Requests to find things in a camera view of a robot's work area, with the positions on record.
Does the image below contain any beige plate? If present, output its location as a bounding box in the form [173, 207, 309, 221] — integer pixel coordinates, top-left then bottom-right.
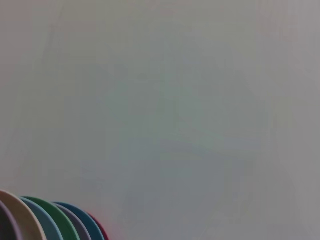
[0, 189, 47, 240]

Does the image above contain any light blue plate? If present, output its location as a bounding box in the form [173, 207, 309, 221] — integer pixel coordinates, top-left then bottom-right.
[18, 196, 63, 240]

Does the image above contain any red plate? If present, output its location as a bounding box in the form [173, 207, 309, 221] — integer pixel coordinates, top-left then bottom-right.
[86, 211, 110, 240]

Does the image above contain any teal blue plate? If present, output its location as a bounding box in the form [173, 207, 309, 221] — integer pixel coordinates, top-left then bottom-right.
[53, 201, 106, 240]

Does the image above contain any dark green plate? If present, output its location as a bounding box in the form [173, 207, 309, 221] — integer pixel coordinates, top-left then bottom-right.
[23, 195, 81, 240]

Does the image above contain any grey lavender plate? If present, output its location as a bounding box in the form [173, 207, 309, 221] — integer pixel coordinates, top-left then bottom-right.
[51, 201, 92, 240]

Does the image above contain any purple plate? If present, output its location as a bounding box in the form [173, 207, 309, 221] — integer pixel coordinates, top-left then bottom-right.
[0, 199, 20, 240]

